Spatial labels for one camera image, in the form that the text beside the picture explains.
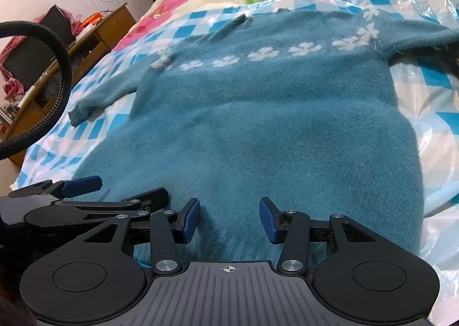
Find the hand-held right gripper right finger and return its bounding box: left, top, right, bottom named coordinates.
left=259, top=197, right=381, bottom=275

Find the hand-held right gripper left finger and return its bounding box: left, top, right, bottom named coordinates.
left=77, top=198, right=201, bottom=275

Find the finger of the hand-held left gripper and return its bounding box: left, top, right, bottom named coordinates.
left=9, top=175, right=103, bottom=201
left=25, top=188, right=169, bottom=231

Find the teal sweater with white flowers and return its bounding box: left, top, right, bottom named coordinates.
left=68, top=7, right=459, bottom=266

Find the pink cloth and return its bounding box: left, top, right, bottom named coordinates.
left=0, top=7, right=85, bottom=102

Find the black television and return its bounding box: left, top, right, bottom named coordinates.
left=5, top=5, right=77, bottom=92

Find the orange toy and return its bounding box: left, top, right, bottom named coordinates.
left=81, top=12, right=109, bottom=31

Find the blue checked plastic sheet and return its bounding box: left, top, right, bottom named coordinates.
left=16, top=0, right=459, bottom=326

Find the black braided cable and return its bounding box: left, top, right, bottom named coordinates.
left=0, top=21, right=72, bottom=160

